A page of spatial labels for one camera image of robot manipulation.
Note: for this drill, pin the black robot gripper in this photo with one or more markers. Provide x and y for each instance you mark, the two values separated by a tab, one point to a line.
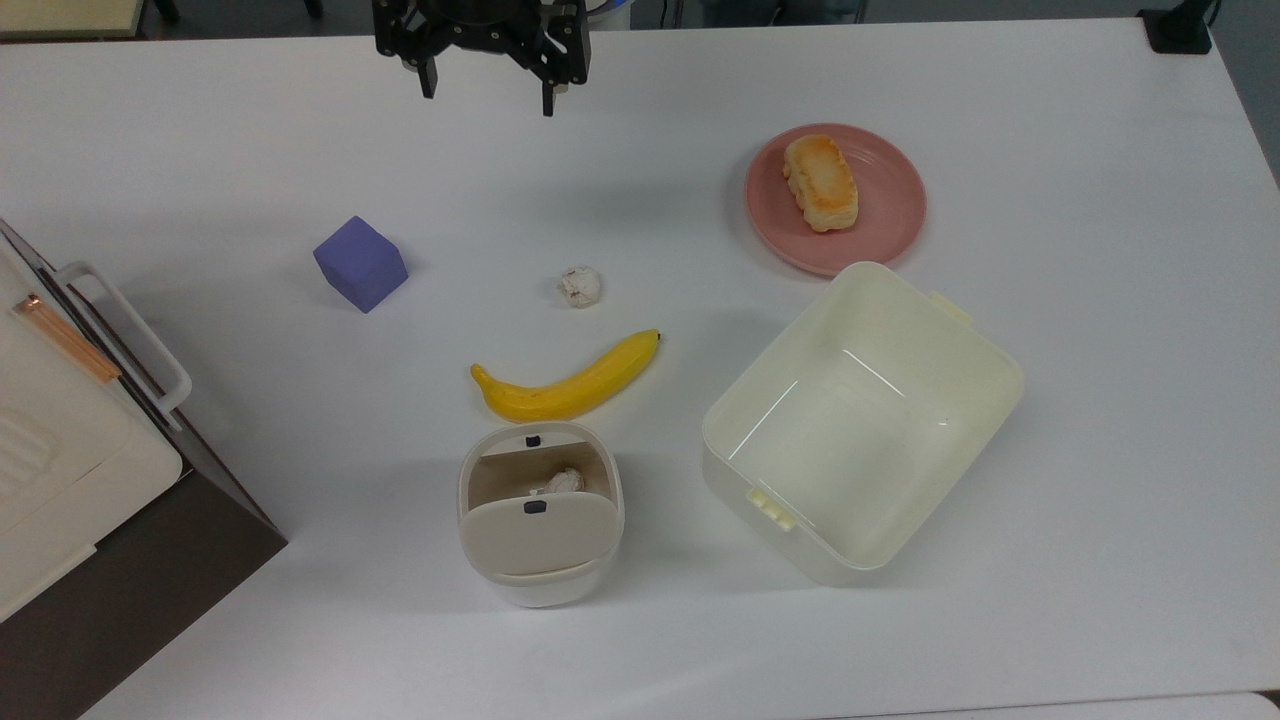
480	35

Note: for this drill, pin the golden toasted bread loaf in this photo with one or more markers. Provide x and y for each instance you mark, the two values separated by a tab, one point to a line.
820	184

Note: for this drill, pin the purple cube block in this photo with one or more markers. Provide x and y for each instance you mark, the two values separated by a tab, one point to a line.
360	264

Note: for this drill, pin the crumpled white paper ball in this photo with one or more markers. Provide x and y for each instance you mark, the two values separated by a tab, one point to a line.
580	287

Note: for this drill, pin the yellow banana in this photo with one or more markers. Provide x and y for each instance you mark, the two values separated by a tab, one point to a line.
570	388

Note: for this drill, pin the crumpled paper ball in bin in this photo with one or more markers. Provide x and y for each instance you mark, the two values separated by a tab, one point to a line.
562	482

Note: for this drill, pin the pink round plate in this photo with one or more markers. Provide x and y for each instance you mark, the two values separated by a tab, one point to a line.
880	215

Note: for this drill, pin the beige lidded desktop trash can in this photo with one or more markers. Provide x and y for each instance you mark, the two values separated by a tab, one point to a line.
540	535

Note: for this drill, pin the cream plastic storage box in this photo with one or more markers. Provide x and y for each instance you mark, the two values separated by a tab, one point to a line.
860	430

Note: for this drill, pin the dark brown cabinet base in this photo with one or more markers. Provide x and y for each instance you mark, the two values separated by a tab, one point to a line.
130	590

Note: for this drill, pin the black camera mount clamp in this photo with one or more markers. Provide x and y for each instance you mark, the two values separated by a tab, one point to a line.
1178	30

